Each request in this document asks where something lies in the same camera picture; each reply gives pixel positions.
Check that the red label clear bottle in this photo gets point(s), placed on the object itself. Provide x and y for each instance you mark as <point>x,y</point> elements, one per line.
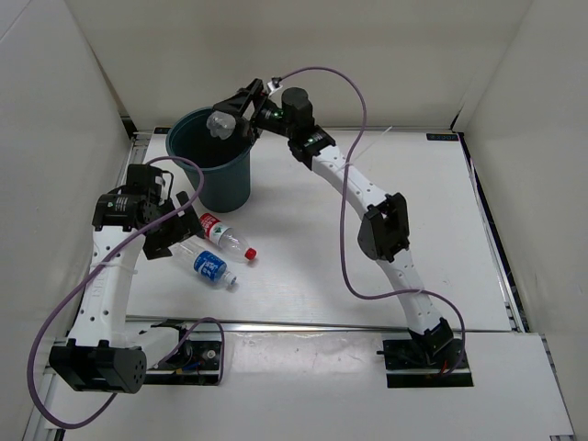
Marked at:
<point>227,239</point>

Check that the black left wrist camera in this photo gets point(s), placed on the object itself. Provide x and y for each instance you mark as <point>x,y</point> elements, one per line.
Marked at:
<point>145,180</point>

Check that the small black cap bottle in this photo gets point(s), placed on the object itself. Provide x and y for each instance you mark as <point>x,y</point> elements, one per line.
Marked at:
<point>221,125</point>

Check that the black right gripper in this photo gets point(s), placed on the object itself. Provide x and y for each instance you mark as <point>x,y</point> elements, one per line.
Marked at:
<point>237,105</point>

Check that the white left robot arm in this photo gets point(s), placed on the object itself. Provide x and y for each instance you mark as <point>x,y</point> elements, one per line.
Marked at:
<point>102,351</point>

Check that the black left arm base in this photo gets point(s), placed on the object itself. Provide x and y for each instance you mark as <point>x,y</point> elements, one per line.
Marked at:
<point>198,361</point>

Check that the dark teal plastic bin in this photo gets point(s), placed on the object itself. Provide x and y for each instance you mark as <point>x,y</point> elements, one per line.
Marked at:
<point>223,165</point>

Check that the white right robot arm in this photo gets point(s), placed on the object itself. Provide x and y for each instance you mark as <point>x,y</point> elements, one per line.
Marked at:
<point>384,231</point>

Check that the blue label clear bottle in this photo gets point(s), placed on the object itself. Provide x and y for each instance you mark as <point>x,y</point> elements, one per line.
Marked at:
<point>199,261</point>

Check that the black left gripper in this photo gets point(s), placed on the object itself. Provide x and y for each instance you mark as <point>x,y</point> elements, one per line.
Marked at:
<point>185,227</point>

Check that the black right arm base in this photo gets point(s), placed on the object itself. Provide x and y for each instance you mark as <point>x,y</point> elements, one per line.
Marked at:
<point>408,367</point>

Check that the aluminium table front rail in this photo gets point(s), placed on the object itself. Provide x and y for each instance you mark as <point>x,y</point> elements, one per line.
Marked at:
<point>257,326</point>

